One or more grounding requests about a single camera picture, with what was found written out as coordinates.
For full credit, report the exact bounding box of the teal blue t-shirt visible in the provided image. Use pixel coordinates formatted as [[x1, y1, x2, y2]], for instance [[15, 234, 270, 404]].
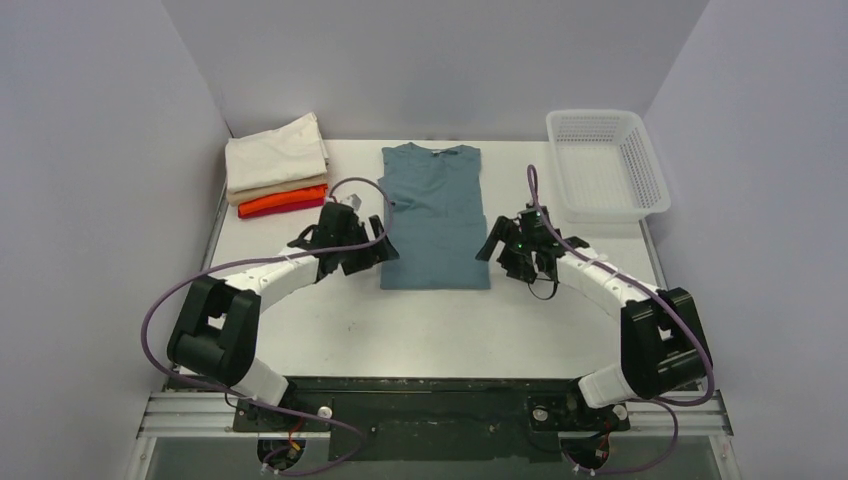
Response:
[[378, 143, 491, 290]]

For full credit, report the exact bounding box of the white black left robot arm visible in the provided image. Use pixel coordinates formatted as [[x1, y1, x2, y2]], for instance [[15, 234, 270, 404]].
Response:
[[166, 202, 399, 430]]

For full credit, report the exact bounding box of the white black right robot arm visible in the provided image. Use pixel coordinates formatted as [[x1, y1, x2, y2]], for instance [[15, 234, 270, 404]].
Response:
[[476, 208, 712, 431]]

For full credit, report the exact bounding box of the folded red t-shirt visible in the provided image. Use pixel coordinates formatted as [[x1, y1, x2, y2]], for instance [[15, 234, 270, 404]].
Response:
[[238, 199, 325, 220]]

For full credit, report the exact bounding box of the folded orange t-shirt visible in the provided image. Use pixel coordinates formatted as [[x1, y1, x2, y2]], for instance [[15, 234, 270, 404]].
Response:
[[237, 184, 328, 214]]

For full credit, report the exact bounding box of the folded cream t-shirt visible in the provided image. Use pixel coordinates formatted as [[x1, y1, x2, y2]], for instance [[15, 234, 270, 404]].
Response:
[[225, 112, 328, 193]]

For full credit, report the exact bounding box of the folded beige t-shirt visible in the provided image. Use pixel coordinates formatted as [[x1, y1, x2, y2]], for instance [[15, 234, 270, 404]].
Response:
[[225, 174, 328, 206]]

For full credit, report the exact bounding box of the white perforated plastic basket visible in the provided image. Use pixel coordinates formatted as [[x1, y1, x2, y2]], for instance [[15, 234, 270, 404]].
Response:
[[546, 109, 671, 223]]

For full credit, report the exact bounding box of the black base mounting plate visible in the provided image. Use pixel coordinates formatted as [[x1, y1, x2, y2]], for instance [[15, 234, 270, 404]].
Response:
[[165, 374, 697, 464]]

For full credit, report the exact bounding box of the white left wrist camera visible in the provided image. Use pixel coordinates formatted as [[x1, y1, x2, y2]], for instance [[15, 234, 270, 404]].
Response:
[[339, 194, 362, 210]]

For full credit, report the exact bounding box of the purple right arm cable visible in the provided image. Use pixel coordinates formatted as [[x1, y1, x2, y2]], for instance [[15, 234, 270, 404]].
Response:
[[525, 163, 717, 477]]

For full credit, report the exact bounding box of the aluminium extrusion rail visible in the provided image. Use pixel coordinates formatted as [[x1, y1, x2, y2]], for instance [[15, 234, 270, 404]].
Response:
[[138, 392, 733, 438]]

